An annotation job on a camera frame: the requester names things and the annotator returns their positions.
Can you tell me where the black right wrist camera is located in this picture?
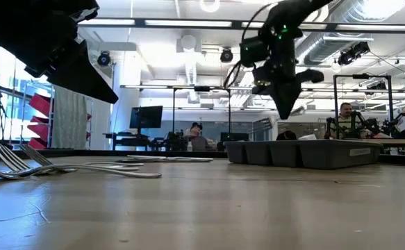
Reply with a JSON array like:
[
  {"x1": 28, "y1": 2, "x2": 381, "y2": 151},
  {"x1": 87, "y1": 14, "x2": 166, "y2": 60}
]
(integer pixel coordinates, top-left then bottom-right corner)
[{"x1": 239, "y1": 35, "x2": 270, "y2": 68}]

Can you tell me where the silver ventilation duct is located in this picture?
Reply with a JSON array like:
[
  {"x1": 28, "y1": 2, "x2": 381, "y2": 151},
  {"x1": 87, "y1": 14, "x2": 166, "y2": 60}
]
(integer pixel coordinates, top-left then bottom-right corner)
[{"x1": 294, "y1": 0, "x2": 405, "y2": 67}]

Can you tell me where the black beam with light strips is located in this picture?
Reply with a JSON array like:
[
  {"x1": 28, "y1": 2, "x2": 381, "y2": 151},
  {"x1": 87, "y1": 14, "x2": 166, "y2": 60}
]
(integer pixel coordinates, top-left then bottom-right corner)
[{"x1": 78, "y1": 17, "x2": 405, "y2": 35}]

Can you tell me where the black gantry frame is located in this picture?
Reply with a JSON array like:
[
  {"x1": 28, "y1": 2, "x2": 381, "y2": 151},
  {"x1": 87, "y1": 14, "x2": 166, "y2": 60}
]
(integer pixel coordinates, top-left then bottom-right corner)
[
  {"x1": 333, "y1": 73, "x2": 394, "y2": 140},
  {"x1": 172, "y1": 85, "x2": 233, "y2": 143}
]

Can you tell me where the grey plastic cutlery tray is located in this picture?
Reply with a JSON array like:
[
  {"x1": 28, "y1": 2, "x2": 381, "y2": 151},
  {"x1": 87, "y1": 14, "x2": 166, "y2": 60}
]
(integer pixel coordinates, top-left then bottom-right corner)
[{"x1": 223, "y1": 138, "x2": 384, "y2": 170}]

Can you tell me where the black computer monitor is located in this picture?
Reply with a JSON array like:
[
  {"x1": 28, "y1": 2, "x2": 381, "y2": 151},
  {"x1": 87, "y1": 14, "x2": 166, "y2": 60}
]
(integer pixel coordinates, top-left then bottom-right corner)
[{"x1": 129, "y1": 105, "x2": 164, "y2": 130}]

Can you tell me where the black desk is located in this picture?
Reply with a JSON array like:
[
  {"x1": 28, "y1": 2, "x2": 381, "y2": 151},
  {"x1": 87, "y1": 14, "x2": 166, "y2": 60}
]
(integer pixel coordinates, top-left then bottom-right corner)
[{"x1": 103, "y1": 131, "x2": 155, "y2": 151}]

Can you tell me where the person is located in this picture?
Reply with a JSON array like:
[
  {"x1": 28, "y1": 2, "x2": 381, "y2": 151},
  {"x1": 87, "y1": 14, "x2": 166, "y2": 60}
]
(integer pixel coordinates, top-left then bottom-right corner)
[
  {"x1": 329, "y1": 102, "x2": 365, "y2": 140},
  {"x1": 183, "y1": 122, "x2": 213, "y2": 151}
]

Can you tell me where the silver fork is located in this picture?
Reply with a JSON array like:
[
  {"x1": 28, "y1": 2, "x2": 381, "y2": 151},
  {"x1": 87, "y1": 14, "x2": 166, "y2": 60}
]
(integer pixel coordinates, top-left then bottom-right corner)
[
  {"x1": 0, "y1": 142, "x2": 141, "y2": 174},
  {"x1": 19, "y1": 143, "x2": 145, "y2": 173},
  {"x1": 0, "y1": 161, "x2": 163, "y2": 181}
]

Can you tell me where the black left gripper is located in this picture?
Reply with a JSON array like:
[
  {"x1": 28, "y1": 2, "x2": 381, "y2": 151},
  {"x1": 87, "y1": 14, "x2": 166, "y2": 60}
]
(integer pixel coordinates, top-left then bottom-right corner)
[{"x1": 0, "y1": 0, "x2": 119, "y2": 105}]

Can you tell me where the black spotlight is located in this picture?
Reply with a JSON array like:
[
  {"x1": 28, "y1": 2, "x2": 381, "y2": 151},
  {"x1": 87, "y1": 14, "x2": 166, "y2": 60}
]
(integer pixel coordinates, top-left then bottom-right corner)
[
  {"x1": 97, "y1": 51, "x2": 113, "y2": 67},
  {"x1": 336, "y1": 41, "x2": 372, "y2": 67},
  {"x1": 220, "y1": 47, "x2": 235, "y2": 64}
]

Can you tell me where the red storage bins rack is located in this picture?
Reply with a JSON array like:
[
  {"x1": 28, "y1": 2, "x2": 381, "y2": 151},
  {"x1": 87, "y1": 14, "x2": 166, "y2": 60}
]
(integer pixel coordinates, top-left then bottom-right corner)
[{"x1": 27, "y1": 92, "x2": 56, "y2": 150}]

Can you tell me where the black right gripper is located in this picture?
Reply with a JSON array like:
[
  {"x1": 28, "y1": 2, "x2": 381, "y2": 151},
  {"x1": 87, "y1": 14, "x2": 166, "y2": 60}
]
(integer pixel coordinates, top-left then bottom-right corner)
[{"x1": 251, "y1": 29, "x2": 325, "y2": 121}]

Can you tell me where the grey curtain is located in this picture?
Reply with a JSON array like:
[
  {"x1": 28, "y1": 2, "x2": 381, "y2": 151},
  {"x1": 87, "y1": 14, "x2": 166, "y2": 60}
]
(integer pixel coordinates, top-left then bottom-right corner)
[{"x1": 51, "y1": 85, "x2": 89, "y2": 151}]

